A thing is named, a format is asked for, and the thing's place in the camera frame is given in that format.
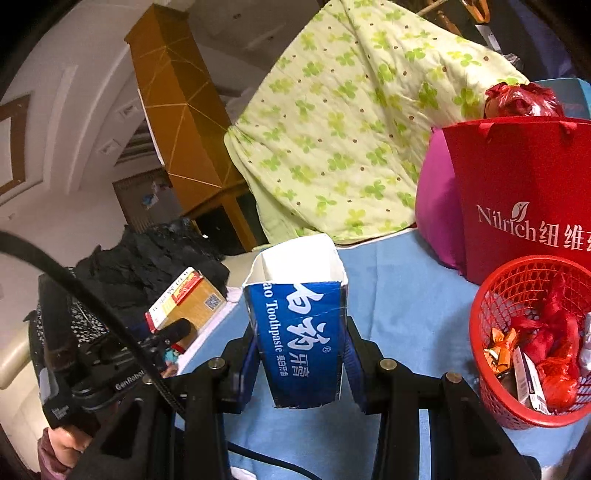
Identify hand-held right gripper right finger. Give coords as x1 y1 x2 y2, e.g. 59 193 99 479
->
344 316 543 480

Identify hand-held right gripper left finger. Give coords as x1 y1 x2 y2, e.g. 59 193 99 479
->
69 323 262 480

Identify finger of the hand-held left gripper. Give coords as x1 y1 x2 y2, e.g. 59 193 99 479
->
150 318 192 354

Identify red and white carton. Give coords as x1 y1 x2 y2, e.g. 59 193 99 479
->
144 267 227 356

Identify blue toothpaste box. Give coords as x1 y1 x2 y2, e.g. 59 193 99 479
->
242 233 349 410

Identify orange wrapper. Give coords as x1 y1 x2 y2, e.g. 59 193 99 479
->
482 327 518 377

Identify red mesh basket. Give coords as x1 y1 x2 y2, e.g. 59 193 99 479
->
470 255 591 431

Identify white barcode package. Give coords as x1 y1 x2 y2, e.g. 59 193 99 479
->
512 345 551 412

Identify red plastic ribbon bag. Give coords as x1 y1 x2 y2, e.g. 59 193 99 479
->
510 277 583 414

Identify person's left hand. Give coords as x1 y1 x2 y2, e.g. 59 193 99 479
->
48 431 93 469

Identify black cloth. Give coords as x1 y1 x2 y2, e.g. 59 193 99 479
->
74 217 230 337

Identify blue blanket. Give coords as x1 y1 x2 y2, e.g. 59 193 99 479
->
175 226 591 480

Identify brown door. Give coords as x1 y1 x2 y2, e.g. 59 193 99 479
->
113 168 185 232

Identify magenta pillow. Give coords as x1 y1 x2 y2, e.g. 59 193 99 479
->
414 128 467 277

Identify wooden cabinet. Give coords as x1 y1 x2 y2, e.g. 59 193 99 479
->
124 4 259 254

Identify green floral quilt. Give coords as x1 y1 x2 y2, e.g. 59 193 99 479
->
224 0 532 245

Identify red paper bag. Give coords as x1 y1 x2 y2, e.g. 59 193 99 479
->
442 117 591 285

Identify crumpled red plastic bag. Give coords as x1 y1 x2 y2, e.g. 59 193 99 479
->
484 82 565 121

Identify light blue bin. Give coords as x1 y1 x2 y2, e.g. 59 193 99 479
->
529 78 591 118

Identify orange clothes hanger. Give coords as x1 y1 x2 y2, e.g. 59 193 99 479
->
462 0 490 24

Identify hanging dark clothes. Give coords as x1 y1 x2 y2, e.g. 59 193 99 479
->
475 0 578 84

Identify black cable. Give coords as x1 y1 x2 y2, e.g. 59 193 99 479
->
0 231 185 416

